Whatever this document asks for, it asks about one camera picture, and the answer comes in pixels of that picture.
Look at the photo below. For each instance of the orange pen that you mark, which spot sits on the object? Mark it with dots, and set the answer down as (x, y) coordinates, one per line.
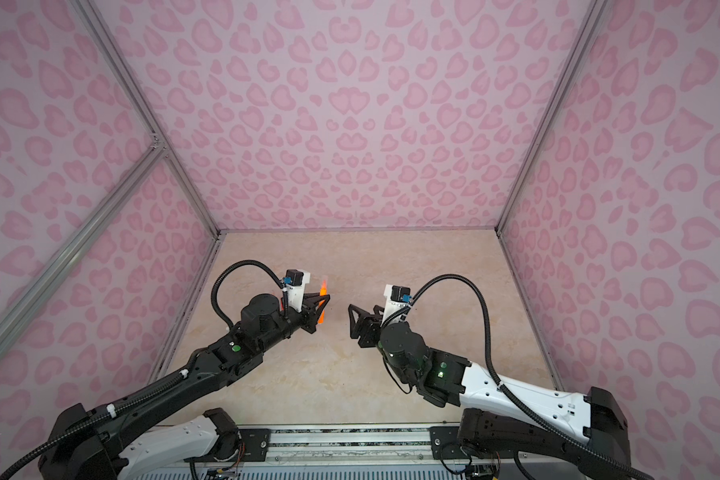
(323, 302)

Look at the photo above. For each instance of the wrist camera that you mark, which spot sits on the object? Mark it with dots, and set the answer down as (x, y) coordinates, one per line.
(397, 298)
(294, 285)

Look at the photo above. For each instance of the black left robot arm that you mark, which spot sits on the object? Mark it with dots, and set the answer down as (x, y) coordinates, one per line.
(92, 444)

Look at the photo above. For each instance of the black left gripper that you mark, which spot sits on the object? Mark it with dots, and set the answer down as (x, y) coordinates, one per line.
(309, 312)

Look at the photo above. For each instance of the aluminium corner post right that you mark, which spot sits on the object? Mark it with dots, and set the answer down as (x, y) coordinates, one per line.
(583, 42)

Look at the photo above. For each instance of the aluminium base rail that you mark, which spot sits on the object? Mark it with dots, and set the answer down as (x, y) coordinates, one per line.
(194, 450)

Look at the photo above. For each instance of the aluminium corner post left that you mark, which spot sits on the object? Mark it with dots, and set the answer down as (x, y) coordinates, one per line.
(105, 41)

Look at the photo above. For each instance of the aluminium diagonal wall bar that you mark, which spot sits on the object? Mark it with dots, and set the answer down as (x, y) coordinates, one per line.
(17, 317)

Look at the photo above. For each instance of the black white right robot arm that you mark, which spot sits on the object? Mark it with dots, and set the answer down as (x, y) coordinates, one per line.
(589, 431)

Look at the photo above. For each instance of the aluminium corner post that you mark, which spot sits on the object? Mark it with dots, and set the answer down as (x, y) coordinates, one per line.
(583, 42)
(105, 41)

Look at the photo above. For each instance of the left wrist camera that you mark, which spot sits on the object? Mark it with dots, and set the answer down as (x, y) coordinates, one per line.
(294, 285)

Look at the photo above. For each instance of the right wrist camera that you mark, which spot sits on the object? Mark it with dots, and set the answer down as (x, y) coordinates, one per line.
(397, 298)

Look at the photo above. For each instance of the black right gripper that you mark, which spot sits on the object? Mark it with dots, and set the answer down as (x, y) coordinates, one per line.
(366, 320)

